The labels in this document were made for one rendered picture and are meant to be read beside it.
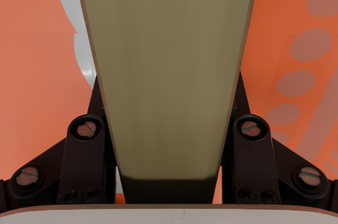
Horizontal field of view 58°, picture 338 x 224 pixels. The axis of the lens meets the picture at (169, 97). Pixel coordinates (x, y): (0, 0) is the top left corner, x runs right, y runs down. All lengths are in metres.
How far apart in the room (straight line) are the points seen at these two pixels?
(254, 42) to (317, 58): 0.04
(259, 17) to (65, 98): 0.13
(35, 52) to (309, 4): 0.15
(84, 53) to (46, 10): 0.03
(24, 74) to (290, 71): 0.16
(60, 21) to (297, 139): 0.18
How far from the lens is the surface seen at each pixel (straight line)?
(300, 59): 0.19
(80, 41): 0.18
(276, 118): 0.23
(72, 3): 0.17
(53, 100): 0.22
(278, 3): 0.17
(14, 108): 0.24
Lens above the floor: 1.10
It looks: 45 degrees down
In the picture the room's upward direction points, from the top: 179 degrees counter-clockwise
